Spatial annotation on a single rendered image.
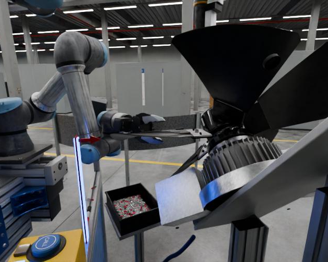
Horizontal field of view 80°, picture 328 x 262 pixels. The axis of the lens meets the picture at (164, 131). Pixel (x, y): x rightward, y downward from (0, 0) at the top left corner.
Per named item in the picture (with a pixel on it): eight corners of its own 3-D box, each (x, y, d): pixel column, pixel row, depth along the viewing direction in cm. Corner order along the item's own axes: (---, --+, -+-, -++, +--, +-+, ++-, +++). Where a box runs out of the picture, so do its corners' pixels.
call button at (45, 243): (57, 258, 30) (55, 248, 30) (28, 263, 29) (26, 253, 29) (63, 238, 34) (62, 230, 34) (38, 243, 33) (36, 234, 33)
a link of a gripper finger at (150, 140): (171, 140, 69) (153, 129, 74) (161, 142, 65) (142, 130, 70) (168, 147, 70) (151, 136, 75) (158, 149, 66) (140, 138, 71)
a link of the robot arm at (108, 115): (111, 127, 93) (110, 109, 91) (126, 130, 86) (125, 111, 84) (96, 130, 87) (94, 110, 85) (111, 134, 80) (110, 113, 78)
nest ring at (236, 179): (268, 206, 65) (263, 194, 67) (338, 168, 44) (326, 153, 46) (191, 219, 58) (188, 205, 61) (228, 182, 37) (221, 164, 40)
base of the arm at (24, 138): (-18, 156, 81) (-23, 133, 79) (10, 145, 96) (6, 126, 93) (19, 156, 81) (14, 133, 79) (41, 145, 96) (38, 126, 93)
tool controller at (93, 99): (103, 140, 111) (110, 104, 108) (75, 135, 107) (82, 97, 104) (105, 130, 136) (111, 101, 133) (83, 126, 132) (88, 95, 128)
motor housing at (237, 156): (266, 205, 63) (249, 167, 70) (323, 173, 45) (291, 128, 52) (199, 215, 57) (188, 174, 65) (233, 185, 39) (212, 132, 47)
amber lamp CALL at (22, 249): (26, 254, 30) (26, 251, 30) (13, 257, 30) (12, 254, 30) (31, 246, 32) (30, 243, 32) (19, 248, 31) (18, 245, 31)
